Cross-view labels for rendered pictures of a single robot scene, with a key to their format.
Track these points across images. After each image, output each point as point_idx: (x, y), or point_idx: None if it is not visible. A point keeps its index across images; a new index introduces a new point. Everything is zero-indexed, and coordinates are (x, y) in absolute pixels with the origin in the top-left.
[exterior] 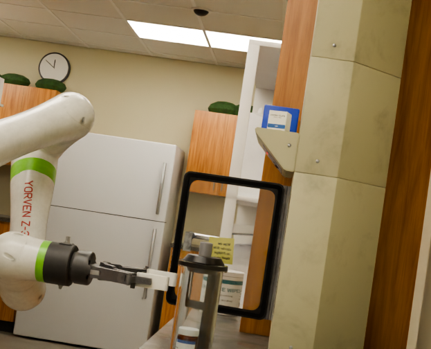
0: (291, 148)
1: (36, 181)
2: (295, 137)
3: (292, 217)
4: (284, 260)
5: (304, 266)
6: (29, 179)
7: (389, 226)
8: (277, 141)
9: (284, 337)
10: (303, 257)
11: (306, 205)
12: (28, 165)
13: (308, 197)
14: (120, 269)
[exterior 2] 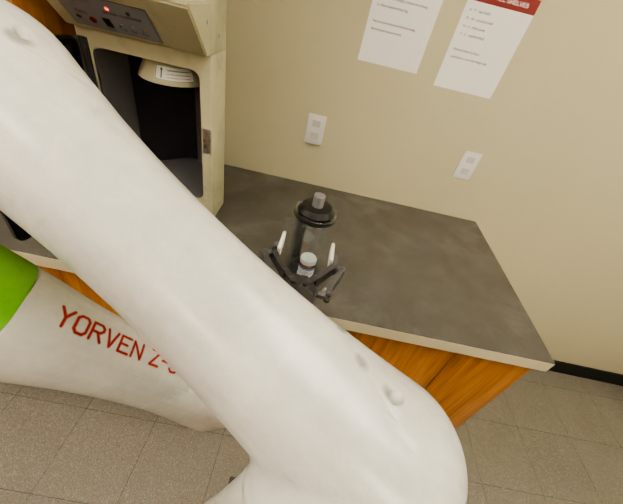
0: (208, 26)
1: (66, 299)
2: (209, 9)
3: (213, 106)
4: (213, 147)
5: (219, 143)
6: (56, 311)
7: None
8: (201, 19)
9: (216, 200)
10: (218, 136)
11: (217, 88)
12: None
13: (217, 79)
14: (321, 272)
